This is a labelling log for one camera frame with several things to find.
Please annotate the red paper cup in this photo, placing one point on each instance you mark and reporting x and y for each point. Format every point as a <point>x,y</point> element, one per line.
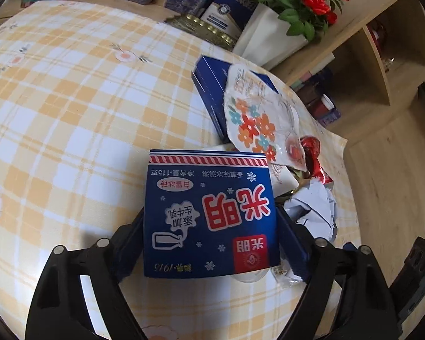
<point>325,103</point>

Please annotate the crumpled white paper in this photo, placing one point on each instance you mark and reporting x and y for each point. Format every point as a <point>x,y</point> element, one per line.
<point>315,209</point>

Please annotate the blue box white label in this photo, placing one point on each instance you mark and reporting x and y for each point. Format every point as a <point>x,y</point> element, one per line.
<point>223,10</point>

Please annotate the yellow plaid floral tablecloth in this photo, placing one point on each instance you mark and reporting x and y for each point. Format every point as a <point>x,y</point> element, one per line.
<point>74,113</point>

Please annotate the wooden shelf unit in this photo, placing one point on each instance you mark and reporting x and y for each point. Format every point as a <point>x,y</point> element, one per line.
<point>403,42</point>

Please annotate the blue ice cream carton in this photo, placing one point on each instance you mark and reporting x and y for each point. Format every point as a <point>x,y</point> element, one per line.
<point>212,219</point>

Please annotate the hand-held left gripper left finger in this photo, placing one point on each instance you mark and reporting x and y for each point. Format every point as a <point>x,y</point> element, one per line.
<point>132,244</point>

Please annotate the white flower pot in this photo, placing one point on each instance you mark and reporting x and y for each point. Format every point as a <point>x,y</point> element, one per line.
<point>269,32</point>

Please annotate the blue cardboard box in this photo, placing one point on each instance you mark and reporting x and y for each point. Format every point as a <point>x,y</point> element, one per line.
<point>209,81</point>

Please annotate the red foil wrapper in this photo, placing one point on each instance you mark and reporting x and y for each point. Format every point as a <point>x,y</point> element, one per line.
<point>313,148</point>

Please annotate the pastel paper cup stack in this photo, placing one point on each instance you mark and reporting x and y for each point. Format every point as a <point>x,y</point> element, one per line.
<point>304,76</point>

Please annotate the dark blue printed box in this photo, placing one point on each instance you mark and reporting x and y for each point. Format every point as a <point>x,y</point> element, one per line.
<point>317,85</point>

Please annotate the red jar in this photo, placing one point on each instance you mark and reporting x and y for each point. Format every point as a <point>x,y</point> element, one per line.
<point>379,35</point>

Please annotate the floral printed plastic bag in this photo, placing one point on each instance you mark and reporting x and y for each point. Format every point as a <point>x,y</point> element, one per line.
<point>255,124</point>

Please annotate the golden scalloped metal tray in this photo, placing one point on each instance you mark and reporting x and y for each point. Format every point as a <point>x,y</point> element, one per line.
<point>205,28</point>

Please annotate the artificial red rose bouquet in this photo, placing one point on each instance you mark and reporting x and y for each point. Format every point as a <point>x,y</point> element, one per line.
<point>315,0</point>

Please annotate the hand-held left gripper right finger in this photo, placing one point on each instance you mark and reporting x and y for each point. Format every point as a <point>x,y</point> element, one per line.
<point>292,244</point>

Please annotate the purple printed box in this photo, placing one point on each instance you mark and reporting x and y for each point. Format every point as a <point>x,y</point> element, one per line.
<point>331,117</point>

